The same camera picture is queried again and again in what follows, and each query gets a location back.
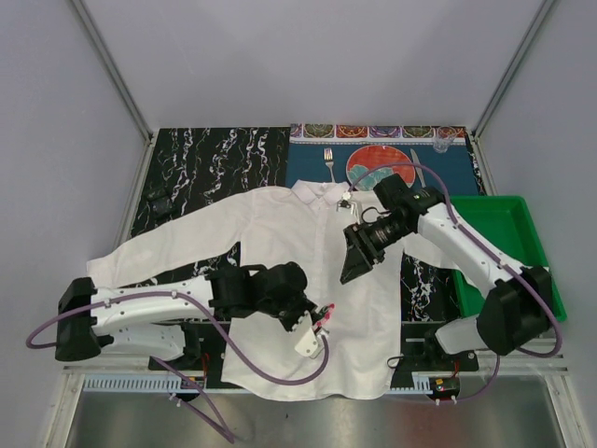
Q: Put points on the clear drinking glass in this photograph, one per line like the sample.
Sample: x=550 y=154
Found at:
x=444 y=137

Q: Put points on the blue patterned placemat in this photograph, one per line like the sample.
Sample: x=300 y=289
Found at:
x=458 y=168

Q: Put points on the silver fork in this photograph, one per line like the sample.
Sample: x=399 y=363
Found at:
x=329 y=162

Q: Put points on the silver table knife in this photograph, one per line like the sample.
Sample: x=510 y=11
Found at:
x=418 y=169

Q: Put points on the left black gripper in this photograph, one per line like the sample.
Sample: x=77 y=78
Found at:
x=307 y=306

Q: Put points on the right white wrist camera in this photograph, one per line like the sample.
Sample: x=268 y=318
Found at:
x=348 y=205

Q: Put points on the black display frame box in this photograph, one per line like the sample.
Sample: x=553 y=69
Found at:
x=160 y=202

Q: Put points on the pink flower brooch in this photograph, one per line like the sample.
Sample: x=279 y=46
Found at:
x=321 y=315

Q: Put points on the red floral plate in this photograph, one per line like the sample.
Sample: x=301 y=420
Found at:
x=368 y=157

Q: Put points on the green plastic tray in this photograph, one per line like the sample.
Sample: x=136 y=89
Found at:
x=507 y=223

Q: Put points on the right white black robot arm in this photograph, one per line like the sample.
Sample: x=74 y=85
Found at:
x=518 y=299

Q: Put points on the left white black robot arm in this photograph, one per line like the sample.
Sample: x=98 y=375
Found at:
x=149 y=320

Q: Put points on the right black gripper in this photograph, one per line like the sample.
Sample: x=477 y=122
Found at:
x=362 y=254

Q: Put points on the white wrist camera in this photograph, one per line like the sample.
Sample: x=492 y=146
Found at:
x=308 y=338
x=348 y=205

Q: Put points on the white button-up shirt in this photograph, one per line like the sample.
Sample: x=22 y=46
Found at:
x=275 y=225

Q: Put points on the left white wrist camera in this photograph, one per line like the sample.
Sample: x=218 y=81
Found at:
x=308 y=338

